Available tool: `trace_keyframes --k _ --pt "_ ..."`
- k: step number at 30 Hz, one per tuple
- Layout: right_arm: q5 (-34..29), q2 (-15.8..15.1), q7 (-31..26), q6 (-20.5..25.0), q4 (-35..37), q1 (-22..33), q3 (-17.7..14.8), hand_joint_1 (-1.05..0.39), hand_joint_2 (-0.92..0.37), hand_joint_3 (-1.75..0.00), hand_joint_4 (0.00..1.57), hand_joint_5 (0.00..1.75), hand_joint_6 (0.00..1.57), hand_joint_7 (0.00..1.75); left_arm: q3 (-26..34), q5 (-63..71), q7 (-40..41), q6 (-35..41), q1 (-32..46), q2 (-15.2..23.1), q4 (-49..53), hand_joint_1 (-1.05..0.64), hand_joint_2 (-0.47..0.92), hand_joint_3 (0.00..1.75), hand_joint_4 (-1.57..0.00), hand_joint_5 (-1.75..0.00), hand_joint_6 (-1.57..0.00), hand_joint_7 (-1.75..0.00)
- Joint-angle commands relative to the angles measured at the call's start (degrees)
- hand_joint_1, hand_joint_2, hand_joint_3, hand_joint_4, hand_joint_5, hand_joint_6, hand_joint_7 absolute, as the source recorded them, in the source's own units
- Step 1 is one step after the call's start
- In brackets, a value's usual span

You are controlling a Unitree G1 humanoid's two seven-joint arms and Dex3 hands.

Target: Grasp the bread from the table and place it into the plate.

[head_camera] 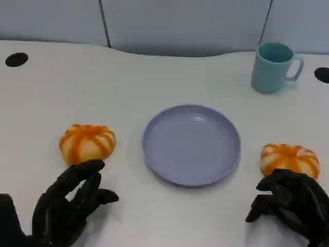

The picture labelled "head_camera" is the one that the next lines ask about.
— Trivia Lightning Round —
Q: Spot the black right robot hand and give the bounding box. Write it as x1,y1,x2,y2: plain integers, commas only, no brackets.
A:
245,168,329,247

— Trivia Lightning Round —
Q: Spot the pale green mug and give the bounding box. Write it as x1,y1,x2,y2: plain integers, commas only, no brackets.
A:
250,42,305,95

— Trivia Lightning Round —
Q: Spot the black table cable grommet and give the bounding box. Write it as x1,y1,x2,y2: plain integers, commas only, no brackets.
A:
314,67,329,84
5,52,29,68

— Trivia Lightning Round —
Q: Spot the grey partition panel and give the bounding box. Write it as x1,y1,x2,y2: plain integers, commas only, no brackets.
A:
0,0,108,47
101,0,272,57
261,0,329,55

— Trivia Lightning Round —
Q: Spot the orange white toy bread roll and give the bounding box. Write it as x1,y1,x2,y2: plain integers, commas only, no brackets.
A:
260,143,321,180
59,123,117,166

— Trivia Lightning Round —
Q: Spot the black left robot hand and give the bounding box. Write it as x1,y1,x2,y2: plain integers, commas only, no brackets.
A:
31,159,120,247

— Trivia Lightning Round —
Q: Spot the lilac plate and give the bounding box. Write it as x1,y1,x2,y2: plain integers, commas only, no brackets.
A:
142,104,242,188

